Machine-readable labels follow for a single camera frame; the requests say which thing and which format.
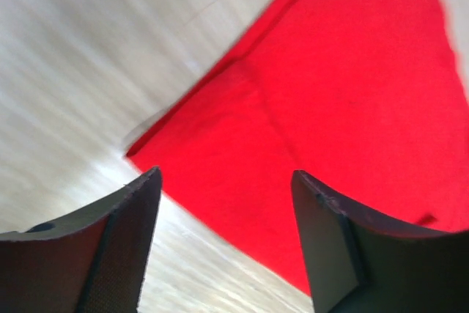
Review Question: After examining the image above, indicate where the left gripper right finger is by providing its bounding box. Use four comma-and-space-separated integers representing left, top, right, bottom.
291, 170, 468, 312

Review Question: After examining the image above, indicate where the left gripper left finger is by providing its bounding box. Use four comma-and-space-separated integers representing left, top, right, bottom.
1, 167, 162, 312

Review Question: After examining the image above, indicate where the red t-shirt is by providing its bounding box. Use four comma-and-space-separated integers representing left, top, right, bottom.
127, 0, 468, 292

